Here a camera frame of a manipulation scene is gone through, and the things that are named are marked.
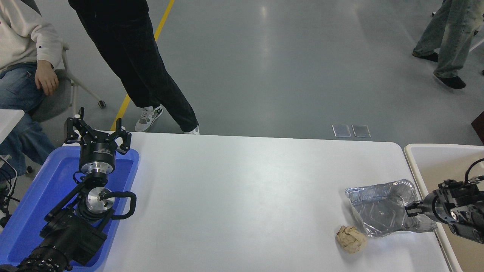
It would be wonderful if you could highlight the grey office chair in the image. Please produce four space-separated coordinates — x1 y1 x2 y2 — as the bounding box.
30 42 107 123

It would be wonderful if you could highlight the crumpled tan paper ball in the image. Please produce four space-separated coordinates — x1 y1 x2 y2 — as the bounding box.
335 225 368 254

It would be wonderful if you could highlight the seated person's hand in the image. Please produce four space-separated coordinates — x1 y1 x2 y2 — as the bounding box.
35 60 59 96

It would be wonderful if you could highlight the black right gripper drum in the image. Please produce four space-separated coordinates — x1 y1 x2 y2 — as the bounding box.
421 192 444 224

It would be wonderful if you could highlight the blue plastic tray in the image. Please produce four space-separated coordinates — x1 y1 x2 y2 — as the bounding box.
0 145 140 271

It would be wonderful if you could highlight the large pale bin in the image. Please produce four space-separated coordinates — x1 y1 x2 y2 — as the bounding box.
404 144 484 272

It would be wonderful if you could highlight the dark brown box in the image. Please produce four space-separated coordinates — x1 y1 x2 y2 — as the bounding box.
472 111 484 145

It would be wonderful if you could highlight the foil tray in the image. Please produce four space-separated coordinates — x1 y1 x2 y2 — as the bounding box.
345 179 437 238

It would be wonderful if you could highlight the black cable bundle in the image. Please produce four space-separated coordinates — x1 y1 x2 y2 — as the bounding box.
0 155 19 227

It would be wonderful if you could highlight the standing person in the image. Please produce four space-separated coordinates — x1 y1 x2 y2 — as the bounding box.
68 0 200 135

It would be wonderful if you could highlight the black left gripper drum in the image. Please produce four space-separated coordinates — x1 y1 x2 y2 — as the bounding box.
78 135 118 165

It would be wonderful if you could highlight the seated person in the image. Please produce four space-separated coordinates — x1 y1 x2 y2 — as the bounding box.
0 0 64 182

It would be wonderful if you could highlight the small white side table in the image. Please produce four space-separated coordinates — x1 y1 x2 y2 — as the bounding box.
0 109 25 144

